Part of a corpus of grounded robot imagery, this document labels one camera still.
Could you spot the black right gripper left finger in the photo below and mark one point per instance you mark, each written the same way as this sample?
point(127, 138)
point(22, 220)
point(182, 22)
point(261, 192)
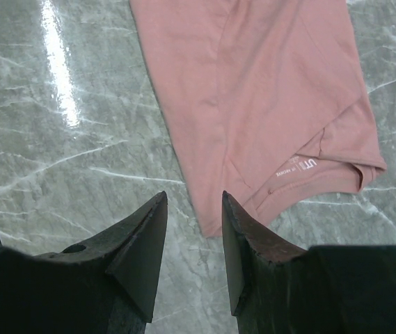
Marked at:
point(104, 284)

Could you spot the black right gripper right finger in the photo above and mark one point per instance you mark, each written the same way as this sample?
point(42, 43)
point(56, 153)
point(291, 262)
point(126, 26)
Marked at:
point(276, 287)

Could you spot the pink t shirt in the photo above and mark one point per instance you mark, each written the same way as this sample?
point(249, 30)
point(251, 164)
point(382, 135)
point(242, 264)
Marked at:
point(262, 99)

